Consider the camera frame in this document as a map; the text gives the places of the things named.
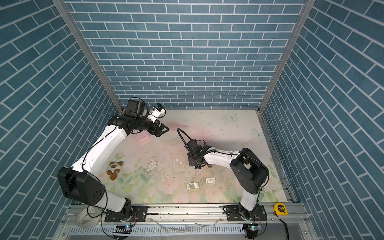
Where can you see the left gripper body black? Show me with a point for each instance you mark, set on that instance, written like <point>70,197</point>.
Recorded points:
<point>145,124</point>

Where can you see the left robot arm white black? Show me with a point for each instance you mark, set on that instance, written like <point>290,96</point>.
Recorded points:
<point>80,182</point>

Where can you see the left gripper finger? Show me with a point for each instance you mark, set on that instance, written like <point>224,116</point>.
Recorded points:
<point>158,134</point>
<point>162,128</point>

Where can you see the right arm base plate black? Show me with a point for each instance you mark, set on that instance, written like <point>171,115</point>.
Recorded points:
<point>237,212</point>

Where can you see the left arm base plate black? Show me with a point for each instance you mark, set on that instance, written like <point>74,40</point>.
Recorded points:
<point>130,214</point>

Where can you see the aluminium rail frame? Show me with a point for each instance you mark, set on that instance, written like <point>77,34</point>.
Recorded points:
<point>192,222</point>

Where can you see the clear tape roll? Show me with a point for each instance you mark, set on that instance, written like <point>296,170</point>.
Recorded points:
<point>89,217</point>

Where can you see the staple box tray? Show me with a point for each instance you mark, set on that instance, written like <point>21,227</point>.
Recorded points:
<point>192,186</point>

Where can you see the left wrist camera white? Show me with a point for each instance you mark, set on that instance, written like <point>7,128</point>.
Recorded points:
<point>158,111</point>

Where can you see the pink phone case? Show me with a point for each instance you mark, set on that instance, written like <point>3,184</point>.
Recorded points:
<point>141,137</point>

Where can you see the floral table mat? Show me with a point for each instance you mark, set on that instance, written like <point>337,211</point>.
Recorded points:
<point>157,171</point>

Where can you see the white staple box sleeve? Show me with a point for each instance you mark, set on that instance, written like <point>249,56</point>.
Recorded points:
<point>210,180</point>

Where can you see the yellow tape measure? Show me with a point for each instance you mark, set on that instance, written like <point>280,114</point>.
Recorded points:
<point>280,209</point>

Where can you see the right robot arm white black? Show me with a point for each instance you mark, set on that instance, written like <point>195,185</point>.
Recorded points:
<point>250,172</point>

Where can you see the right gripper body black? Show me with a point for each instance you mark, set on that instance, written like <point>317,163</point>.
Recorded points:
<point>192,160</point>

